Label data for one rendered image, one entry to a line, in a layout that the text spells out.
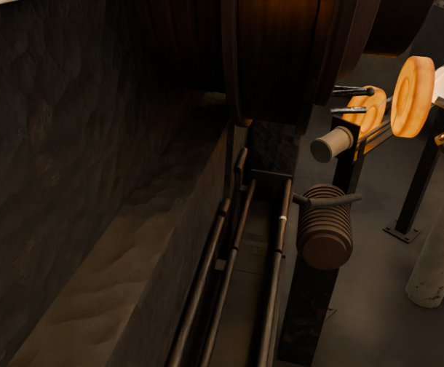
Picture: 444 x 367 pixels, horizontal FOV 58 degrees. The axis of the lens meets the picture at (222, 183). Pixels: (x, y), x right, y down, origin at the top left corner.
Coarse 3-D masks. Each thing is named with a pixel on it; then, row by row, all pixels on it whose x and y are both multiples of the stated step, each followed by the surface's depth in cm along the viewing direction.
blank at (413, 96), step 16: (416, 64) 73; (432, 64) 73; (400, 80) 82; (416, 80) 72; (432, 80) 71; (400, 96) 82; (416, 96) 72; (432, 96) 71; (400, 112) 81; (416, 112) 73; (400, 128) 77; (416, 128) 75
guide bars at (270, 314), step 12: (288, 180) 72; (288, 192) 68; (276, 240) 58; (276, 252) 56; (276, 264) 54; (276, 276) 52; (276, 288) 51; (264, 312) 48; (264, 324) 47; (264, 336) 46; (264, 348) 45; (264, 360) 44
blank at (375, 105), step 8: (376, 88) 96; (360, 96) 94; (368, 96) 94; (376, 96) 96; (384, 96) 99; (352, 104) 94; (360, 104) 93; (368, 104) 95; (376, 104) 98; (384, 104) 102; (368, 112) 102; (376, 112) 101; (352, 120) 94; (360, 120) 96; (368, 120) 103; (376, 120) 102; (360, 128) 98; (368, 128) 102; (360, 136) 100
